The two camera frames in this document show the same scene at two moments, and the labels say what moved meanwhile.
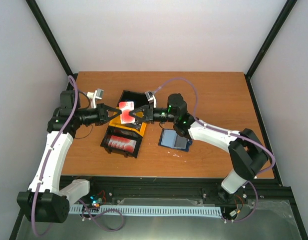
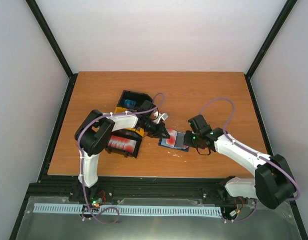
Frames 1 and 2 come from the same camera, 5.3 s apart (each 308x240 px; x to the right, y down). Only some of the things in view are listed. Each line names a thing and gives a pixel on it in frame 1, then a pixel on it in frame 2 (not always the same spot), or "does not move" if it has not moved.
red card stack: (124, 144) does not move
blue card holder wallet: (169, 138) does not move
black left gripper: (103, 114) to (160, 129)
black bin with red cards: (122, 141) does not move
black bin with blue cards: (140, 99) does not move
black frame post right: (285, 11) does not move
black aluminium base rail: (267, 188) does not move
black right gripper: (148, 113) to (187, 141)
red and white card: (126, 107) to (171, 140)
